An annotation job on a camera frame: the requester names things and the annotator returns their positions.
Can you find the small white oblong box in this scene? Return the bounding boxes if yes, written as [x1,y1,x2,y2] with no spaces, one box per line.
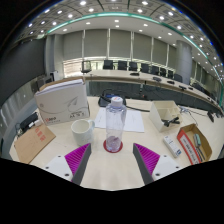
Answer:
[162,134,183,159]

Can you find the clear plastic water bottle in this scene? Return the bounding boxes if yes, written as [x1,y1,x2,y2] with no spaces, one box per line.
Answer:
[105,96,128,154]

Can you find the black clip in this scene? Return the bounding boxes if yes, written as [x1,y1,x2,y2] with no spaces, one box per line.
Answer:
[162,116,181,128]

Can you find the black desk phone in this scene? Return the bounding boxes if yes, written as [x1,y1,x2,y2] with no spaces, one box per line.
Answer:
[98,89,127,108]

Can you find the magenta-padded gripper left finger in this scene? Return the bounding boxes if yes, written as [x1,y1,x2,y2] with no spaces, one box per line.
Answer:
[44,142,92,186]

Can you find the flat round red coaster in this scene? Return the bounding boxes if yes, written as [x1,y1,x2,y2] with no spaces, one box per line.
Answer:
[102,139,124,154]

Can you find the long curved conference desk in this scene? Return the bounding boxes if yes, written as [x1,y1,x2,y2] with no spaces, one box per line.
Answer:
[66,69,224,114]

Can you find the round ceiling lights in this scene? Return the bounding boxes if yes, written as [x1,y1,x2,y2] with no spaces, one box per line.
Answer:
[26,0,214,51]

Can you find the brown paper envelope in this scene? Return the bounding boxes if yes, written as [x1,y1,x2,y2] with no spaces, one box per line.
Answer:
[13,123,57,165]

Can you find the black office chairs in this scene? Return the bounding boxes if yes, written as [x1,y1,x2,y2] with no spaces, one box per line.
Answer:
[81,59,184,84]

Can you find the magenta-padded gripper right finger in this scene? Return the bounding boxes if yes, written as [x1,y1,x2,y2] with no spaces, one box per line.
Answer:
[132,142,184,186]

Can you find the beige open cardboard box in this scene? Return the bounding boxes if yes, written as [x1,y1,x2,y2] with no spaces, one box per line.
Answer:
[148,100,183,133]

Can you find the brown open box red side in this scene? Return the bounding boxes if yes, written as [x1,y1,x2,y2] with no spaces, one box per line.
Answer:
[176,123,213,166]

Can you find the white ceramic mug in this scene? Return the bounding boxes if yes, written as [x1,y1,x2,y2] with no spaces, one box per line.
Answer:
[70,118,96,147]

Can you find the white printer paper box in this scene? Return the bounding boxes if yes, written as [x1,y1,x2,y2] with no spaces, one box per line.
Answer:
[34,78,91,127]

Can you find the black power adapter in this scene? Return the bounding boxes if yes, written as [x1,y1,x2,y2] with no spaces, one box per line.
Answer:
[18,112,40,134]

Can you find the white paper sheet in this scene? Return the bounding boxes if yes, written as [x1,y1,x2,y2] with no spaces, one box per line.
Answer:
[94,107,146,134]

